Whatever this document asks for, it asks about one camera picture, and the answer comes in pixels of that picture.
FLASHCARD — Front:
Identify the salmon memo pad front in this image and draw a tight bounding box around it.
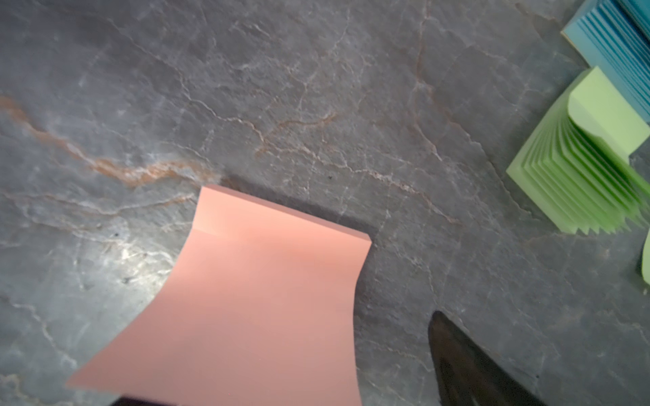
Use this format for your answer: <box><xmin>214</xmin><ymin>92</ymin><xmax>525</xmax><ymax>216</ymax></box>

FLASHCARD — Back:
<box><xmin>68</xmin><ymin>185</ymin><xmax>372</xmax><ymax>405</ymax></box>

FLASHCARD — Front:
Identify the light blue memo pad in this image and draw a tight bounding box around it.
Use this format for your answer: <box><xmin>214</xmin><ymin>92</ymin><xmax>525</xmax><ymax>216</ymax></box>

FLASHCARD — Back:
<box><xmin>562</xmin><ymin>0</ymin><xmax>649</xmax><ymax>122</ymax></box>

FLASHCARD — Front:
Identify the torn light green page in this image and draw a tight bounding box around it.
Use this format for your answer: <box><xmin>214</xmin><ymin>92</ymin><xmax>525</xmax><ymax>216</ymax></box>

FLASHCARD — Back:
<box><xmin>641</xmin><ymin>231</ymin><xmax>650</xmax><ymax>285</ymax></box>

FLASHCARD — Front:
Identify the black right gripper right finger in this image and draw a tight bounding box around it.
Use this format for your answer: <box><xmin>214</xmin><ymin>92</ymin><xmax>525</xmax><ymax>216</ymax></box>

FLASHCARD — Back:
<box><xmin>428</xmin><ymin>311</ymin><xmax>543</xmax><ymax>405</ymax></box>

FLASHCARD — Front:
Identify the light green memo pad small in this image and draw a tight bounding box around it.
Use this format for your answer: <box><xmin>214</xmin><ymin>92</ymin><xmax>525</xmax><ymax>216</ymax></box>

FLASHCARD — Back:
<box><xmin>506</xmin><ymin>67</ymin><xmax>649</xmax><ymax>234</ymax></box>

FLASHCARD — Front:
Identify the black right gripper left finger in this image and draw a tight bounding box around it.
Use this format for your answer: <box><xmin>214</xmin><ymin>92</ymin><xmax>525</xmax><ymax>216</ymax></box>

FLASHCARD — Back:
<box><xmin>109</xmin><ymin>397</ymin><xmax>168</xmax><ymax>406</ymax></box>

